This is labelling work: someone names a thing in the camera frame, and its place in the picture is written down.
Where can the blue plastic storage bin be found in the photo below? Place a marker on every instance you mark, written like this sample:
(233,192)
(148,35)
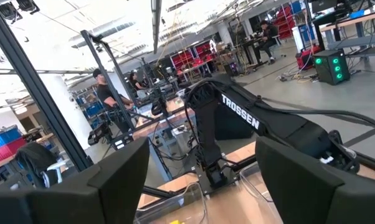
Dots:
(0,138)

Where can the person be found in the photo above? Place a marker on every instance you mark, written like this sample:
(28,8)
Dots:
(136,84)
(108,96)
(268,34)

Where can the black tower with green lights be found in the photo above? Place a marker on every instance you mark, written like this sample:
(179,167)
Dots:
(330,71)

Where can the black computer tower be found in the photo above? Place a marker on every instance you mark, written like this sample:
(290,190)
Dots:
(231,69)

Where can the black background station frame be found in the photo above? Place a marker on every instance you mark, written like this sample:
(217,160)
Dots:
(109,81)

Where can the red plastic storage bin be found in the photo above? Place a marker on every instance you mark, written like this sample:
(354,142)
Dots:
(5,152)

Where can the clear plastic bin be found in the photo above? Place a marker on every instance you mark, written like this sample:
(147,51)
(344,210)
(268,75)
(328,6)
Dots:
(162,214)

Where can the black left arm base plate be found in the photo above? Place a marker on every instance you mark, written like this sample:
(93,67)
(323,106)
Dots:
(206,183)

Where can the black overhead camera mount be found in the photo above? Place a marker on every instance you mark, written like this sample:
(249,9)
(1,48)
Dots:
(8,9)

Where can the black cloth-covered chair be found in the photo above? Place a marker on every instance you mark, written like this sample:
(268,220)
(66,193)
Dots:
(35,158)

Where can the grey workbench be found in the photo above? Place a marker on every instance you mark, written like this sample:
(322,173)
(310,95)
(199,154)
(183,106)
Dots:
(355,42)

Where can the black background robot arm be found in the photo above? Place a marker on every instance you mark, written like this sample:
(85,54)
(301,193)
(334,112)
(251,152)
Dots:
(98,133)

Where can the yellow rectangular block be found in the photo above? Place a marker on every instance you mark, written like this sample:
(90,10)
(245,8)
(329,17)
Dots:
(176,222)

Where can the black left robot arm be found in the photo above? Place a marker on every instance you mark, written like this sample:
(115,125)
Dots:
(240,112)

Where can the wooden-top background workbench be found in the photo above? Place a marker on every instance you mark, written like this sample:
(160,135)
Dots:
(162,121)

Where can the red box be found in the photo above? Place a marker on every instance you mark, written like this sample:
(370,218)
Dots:
(306,57)

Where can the black upright gantry frame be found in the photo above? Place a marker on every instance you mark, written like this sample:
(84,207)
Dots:
(37,87)

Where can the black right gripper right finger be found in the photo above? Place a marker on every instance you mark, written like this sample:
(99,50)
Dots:
(315,199)

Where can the red storage bin rack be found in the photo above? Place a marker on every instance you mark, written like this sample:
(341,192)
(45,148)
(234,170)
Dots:
(284,20)
(182,59)
(206,51)

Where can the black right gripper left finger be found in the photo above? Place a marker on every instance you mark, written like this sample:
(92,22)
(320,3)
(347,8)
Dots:
(97,202)

